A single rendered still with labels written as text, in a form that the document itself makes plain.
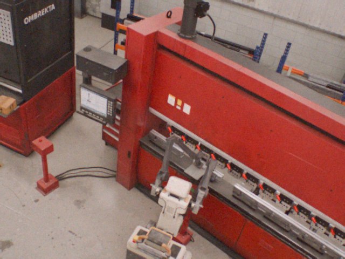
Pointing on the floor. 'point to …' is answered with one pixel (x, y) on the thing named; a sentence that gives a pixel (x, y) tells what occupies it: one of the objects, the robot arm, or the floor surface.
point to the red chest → (112, 135)
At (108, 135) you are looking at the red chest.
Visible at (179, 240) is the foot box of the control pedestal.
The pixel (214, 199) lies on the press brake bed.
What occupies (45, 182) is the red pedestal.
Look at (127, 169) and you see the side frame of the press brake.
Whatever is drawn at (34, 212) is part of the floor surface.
